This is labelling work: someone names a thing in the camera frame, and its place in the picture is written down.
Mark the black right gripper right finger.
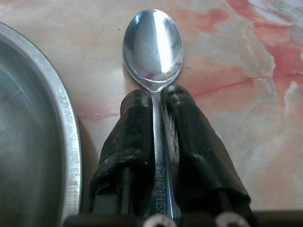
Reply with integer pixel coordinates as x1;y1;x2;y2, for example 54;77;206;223
160;84;258;225

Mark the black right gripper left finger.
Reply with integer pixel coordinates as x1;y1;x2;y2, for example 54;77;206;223
89;89;157;216

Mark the engraved stainless steel spoon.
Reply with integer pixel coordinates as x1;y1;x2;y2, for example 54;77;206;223
122;9;184;222

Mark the round stainless steel plate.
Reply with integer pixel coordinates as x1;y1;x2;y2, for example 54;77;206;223
0;22;83;227

